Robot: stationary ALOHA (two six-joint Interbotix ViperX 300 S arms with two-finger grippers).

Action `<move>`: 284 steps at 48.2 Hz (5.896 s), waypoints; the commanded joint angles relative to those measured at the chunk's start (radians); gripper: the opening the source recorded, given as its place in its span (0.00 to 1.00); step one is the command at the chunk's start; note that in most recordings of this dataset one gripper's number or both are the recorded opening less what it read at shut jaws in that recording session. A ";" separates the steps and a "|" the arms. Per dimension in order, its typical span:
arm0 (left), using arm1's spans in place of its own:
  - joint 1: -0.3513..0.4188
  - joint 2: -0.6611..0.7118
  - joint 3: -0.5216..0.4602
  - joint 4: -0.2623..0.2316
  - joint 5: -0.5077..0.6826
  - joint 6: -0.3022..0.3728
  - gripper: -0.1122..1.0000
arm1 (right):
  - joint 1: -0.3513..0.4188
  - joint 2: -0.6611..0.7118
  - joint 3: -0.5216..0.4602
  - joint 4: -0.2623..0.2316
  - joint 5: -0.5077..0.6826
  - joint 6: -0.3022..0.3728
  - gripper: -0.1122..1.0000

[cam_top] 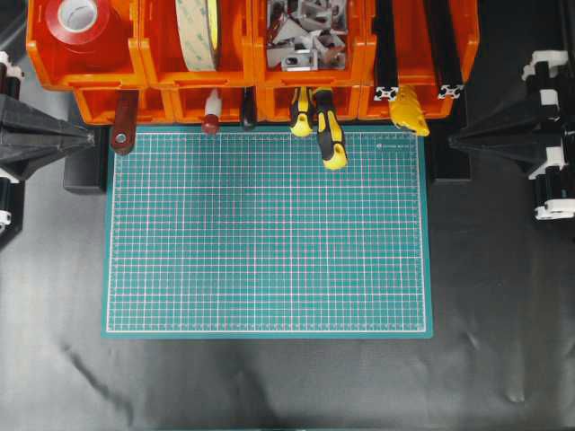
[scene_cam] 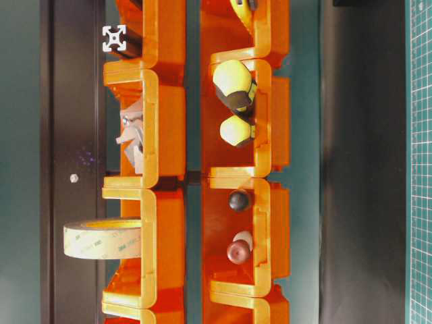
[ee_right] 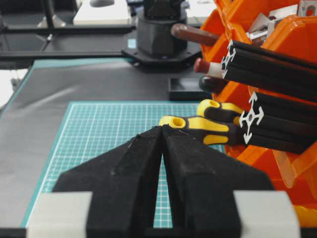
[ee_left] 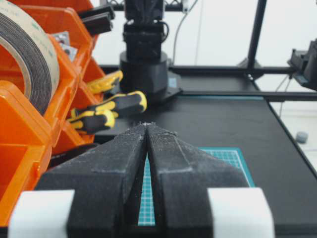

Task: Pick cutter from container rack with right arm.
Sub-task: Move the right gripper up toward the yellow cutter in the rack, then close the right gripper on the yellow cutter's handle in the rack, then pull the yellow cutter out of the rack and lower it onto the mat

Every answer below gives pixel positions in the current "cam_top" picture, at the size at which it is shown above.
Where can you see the right black-white gripper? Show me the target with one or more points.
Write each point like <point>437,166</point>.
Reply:
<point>534,146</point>

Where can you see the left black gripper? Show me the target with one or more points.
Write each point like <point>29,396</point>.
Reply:
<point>32,139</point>

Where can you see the yellow utility cutter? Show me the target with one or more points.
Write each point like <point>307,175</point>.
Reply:
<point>406,112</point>

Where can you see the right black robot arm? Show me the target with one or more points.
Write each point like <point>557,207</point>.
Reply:
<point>549,79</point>

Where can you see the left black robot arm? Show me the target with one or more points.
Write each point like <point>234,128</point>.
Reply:
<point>11,191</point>

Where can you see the orange container rack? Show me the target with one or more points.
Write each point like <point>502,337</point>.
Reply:
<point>140,50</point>

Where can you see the right black aluminium extrusion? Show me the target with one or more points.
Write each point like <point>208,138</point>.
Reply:
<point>445,57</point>

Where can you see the black aluminium extrusion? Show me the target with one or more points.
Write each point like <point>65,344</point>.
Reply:
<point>445,57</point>
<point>386,81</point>

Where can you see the red tape roll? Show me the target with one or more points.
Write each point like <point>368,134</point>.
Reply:
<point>76,22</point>

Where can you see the left black aluminium extrusion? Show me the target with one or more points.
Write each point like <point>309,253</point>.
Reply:
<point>386,81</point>

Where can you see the white and red marker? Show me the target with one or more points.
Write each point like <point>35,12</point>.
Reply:
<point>212,112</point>

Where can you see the long yellow-black screwdriver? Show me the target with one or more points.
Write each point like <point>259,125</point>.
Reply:
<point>330,136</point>

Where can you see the beige double-sided tape roll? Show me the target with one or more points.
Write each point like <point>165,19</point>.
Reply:
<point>198,28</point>

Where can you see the short yellow-black screwdriver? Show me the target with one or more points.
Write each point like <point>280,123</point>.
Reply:
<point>301,113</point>

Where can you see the black pen tool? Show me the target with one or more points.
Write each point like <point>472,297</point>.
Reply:
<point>248,111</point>

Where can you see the green cutting mat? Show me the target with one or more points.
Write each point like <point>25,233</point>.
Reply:
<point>247,236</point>

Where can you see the pile of aluminium corner brackets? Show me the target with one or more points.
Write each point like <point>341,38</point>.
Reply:
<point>306,36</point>

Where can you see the brown-handled tool with hole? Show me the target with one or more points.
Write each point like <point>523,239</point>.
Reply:
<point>123,134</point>

